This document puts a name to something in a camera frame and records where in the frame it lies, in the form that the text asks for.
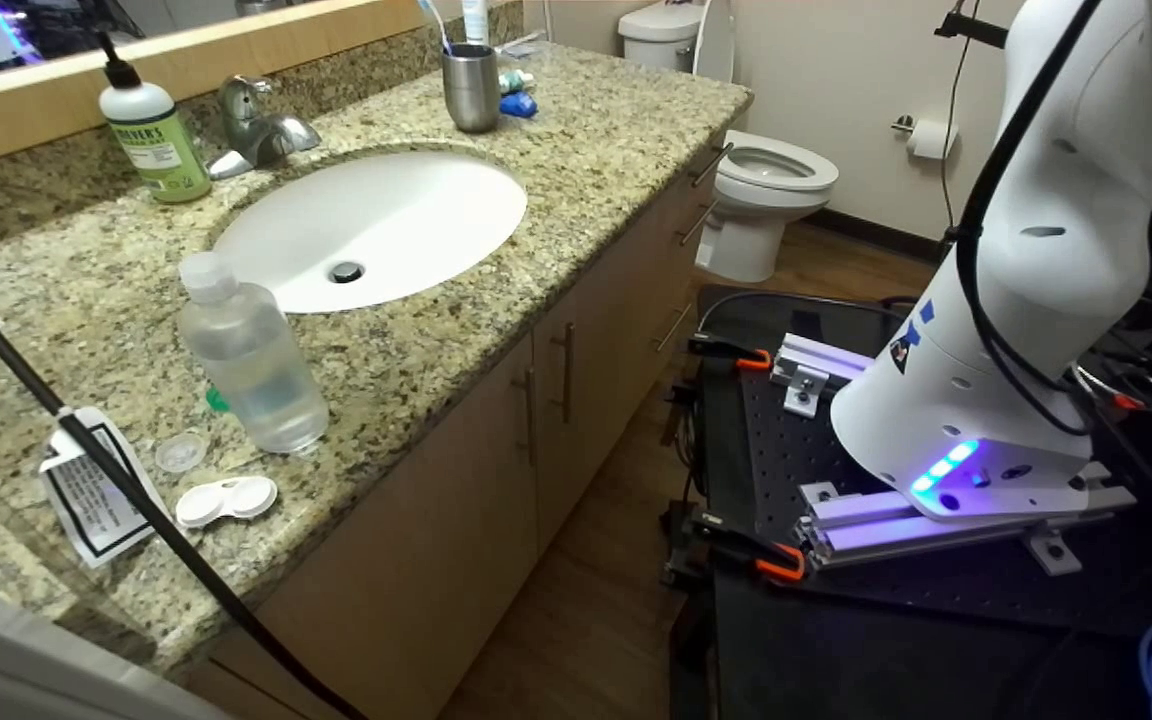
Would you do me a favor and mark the white oval sink basin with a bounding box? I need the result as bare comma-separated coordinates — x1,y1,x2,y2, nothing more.
207,143,532,319

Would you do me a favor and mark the orange black clamp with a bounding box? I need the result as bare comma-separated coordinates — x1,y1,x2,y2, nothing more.
659,511,812,590
684,333,780,380

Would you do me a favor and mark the clear round plastic cap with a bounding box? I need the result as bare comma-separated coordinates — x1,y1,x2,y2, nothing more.
148,426,214,481

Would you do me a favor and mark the small blue round container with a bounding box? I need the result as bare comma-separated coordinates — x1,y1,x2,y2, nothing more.
496,87,543,124

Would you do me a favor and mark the grey metal cup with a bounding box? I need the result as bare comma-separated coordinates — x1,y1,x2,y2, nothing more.
441,38,505,137

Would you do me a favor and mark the light wood vanity cabinet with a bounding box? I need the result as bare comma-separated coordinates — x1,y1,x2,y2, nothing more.
179,124,728,720

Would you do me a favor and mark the metal cabinet door handle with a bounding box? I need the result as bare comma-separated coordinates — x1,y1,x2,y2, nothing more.
550,316,582,426
513,367,543,470

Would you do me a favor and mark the toothbrush in cup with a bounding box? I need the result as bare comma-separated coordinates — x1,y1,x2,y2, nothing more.
412,0,456,54

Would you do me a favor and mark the white contact lens case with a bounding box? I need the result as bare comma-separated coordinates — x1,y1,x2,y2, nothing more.
172,470,283,536

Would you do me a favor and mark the clear plastic water bottle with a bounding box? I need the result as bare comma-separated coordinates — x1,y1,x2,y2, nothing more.
172,247,331,460

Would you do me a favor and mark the wood framed wall mirror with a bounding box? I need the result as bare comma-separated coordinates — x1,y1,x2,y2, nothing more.
0,0,430,179

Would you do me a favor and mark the white toilet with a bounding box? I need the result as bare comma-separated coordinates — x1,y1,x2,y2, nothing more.
612,0,844,286

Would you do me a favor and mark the aluminium mounting rail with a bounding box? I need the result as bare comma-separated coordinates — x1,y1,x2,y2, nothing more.
794,470,1139,581
773,333,878,421

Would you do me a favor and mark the black robot mount table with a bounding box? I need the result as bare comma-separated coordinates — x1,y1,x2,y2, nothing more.
664,286,1152,720

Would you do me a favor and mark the chrome sink faucet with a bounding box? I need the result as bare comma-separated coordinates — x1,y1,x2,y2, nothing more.
204,73,323,185

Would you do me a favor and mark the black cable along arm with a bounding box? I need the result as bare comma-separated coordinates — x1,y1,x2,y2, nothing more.
951,0,1110,441

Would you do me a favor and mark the toilet paper roll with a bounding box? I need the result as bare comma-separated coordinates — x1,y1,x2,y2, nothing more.
889,113,966,167

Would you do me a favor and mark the white electric toothbrush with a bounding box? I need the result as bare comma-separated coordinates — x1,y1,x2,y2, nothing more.
456,0,494,52

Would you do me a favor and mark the thick black power cable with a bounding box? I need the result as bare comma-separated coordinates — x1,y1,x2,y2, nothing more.
0,255,368,720

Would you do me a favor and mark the green label pump soap bottle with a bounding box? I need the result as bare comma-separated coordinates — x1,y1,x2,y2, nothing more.
93,28,215,208

